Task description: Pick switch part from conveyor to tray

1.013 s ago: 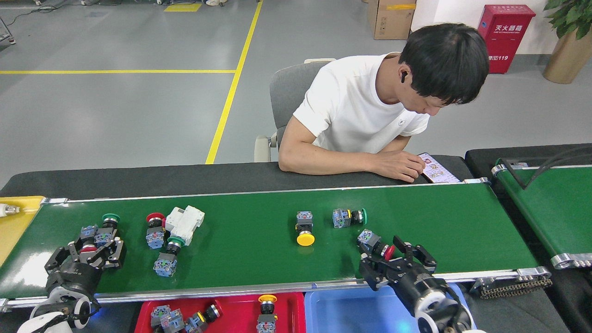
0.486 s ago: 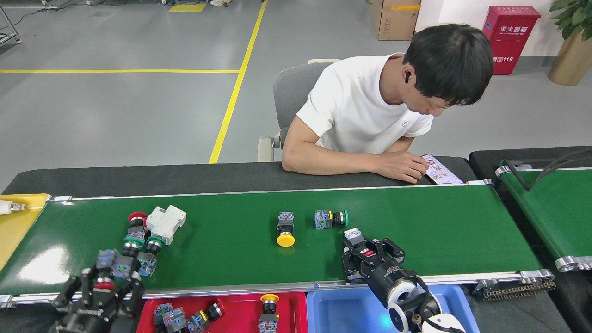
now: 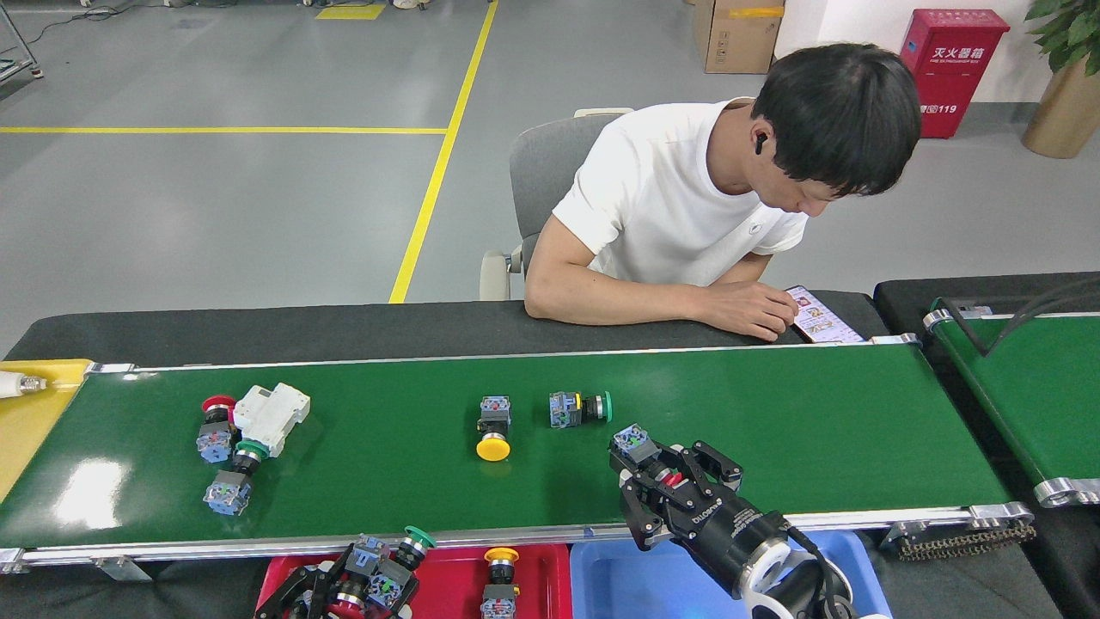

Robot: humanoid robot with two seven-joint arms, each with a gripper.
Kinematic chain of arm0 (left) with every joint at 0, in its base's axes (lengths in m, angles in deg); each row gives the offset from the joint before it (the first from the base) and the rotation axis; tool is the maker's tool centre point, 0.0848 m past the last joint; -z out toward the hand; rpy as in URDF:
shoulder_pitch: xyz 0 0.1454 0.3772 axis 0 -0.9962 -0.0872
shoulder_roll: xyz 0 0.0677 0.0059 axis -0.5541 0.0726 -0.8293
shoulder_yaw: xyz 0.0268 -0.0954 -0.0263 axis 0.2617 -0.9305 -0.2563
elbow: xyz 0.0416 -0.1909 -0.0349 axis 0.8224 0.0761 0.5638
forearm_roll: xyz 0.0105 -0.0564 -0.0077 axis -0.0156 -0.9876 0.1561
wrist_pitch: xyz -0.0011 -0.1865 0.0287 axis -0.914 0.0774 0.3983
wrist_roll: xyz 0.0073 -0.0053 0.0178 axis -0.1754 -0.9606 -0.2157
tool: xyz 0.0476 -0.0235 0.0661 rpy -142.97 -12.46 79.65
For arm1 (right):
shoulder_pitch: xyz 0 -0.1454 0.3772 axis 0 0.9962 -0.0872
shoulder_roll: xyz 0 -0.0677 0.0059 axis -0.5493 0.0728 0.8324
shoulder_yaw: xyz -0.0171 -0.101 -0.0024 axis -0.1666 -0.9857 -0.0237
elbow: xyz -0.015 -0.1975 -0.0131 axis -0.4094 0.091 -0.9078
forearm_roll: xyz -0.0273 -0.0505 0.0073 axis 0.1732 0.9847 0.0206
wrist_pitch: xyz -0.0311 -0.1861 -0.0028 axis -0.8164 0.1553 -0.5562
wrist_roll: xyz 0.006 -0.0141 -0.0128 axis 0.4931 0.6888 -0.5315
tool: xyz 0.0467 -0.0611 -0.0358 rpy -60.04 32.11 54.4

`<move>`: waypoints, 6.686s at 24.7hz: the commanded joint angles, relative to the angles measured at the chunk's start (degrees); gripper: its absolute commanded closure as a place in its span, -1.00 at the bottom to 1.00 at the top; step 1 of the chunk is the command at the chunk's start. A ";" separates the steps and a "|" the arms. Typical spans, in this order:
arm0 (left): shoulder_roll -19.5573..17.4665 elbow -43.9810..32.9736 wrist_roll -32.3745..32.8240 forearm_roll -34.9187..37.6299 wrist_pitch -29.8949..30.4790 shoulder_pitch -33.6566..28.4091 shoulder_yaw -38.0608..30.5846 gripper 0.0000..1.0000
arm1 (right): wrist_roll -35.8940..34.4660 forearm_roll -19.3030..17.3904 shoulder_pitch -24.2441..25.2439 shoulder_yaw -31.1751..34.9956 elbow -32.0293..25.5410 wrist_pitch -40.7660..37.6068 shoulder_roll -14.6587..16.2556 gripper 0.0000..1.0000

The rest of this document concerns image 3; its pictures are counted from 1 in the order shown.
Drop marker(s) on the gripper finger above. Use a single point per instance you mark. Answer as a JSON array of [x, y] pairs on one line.
[[284, 599], [333, 567]]

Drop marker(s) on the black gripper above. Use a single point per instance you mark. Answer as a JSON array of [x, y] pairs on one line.
[[722, 533]]

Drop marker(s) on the red mushroom button switch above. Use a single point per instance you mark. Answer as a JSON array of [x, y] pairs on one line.
[[633, 440], [385, 590], [215, 440]]

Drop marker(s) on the green mushroom button switch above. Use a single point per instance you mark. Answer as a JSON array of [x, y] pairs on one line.
[[565, 409], [418, 539], [228, 497]]

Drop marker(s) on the yellow mushroom button switch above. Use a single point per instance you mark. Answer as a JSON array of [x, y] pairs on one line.
[[493, 447], [501, 555]]

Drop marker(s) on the person's right forearm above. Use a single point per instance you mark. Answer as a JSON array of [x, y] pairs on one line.
[[610, 305]]

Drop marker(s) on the person's left forearm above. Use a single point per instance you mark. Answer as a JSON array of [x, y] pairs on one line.
[[743, 271]]

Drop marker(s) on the long green conveyor belt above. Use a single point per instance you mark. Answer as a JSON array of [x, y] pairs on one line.
[[816, 430]]

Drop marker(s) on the yellow plastic tray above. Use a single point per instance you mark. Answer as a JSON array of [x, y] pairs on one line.
[[34, 430]]

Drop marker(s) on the green feeder conveyor belt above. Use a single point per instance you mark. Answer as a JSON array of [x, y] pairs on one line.
[[1040, 413]]

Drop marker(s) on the person's right hand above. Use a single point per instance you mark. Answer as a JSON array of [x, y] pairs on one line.
[[748, 308]]

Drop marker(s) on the blue plastic bin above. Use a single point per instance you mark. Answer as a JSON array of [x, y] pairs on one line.
[[619, 585]]

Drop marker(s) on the red plastic bin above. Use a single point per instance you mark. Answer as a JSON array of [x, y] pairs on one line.
[[455, 585]]

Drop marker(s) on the white circuit breaker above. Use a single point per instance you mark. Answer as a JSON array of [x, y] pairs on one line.
[[271, 417]]

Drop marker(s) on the smartphone with lit screen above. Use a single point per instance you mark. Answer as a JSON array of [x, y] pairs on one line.
[[821, 320]]

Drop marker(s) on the person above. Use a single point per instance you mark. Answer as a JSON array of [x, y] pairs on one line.
[[662, 206]]

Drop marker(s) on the white bulb silver base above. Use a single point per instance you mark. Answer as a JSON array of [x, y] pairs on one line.
[[17, 384]]

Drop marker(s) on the grey office chair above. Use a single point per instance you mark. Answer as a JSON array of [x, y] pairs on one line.
[[550, 172]]

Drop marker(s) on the brown cardboard box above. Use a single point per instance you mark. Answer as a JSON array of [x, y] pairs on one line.
[[739, 39]]

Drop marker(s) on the red fire extinguisher box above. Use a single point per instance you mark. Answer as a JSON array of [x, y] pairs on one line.
[[958, 69]]

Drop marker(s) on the gold plant pot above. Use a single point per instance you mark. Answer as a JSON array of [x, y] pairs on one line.
[[1066, 116]]

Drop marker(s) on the green potted plant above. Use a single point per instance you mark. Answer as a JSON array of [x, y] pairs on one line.
[[1074, 30]]

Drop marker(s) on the metal trolley frame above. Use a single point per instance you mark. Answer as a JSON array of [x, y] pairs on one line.
[[19, 60]]

